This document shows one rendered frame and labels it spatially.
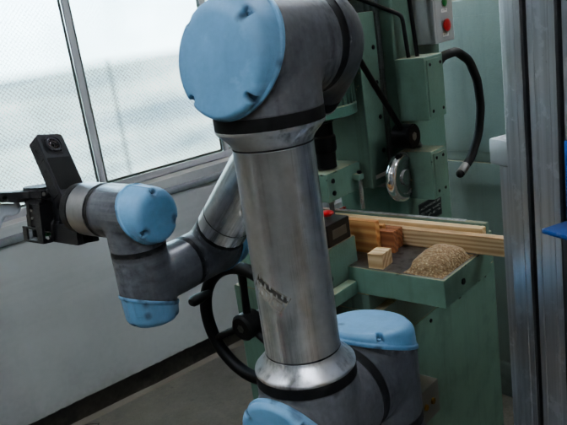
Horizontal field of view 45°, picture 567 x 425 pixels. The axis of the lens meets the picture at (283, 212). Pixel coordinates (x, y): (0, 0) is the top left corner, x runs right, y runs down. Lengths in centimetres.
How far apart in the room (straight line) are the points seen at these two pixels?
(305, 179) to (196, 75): 15
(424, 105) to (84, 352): 176
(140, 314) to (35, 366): 190
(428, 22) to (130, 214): 109
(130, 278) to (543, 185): 52
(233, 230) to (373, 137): 81
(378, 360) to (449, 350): 97
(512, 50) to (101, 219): 54
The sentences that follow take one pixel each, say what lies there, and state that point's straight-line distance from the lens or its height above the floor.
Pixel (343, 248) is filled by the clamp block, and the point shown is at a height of 94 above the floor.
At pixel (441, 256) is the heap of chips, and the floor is 93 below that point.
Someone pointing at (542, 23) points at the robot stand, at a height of 139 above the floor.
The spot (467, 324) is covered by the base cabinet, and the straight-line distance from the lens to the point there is 190.
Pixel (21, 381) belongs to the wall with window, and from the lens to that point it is 282.
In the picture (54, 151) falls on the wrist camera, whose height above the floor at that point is 130.
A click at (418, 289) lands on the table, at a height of 87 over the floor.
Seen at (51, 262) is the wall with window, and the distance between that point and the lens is 274.
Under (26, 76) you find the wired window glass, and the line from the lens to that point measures 274.
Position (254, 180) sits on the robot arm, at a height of 128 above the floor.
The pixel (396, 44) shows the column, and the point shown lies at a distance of 172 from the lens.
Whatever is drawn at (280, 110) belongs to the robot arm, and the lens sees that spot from 66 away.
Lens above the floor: 143
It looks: 16 degrees down
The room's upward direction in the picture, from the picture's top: 8 degrees counter-clockwise
